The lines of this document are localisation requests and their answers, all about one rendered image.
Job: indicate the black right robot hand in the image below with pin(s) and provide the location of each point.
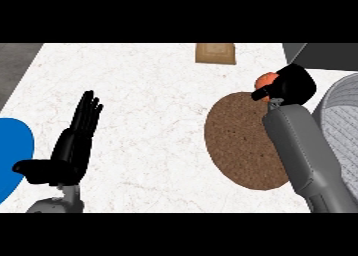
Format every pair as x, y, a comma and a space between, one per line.
293, 85

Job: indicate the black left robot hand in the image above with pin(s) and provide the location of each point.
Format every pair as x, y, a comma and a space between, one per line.
71, 150

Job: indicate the orange squash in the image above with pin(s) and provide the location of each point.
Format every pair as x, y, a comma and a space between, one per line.
265, 81

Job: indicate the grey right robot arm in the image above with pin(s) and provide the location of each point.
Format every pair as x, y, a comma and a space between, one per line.
307, 156

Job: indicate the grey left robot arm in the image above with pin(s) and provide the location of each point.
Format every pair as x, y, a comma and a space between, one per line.
58, 201

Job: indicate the grey wicker basket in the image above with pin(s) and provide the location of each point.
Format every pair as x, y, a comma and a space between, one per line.
346, 140

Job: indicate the round brown placemat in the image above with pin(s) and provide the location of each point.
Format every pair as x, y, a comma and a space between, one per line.
241, 143

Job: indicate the dark grey appliance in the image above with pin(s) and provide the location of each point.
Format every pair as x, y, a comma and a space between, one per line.
330, 55

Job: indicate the blue round plate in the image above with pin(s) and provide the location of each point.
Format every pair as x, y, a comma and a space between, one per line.
6, 156

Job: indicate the tan wooden block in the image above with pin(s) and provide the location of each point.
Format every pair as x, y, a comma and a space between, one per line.
216, 53

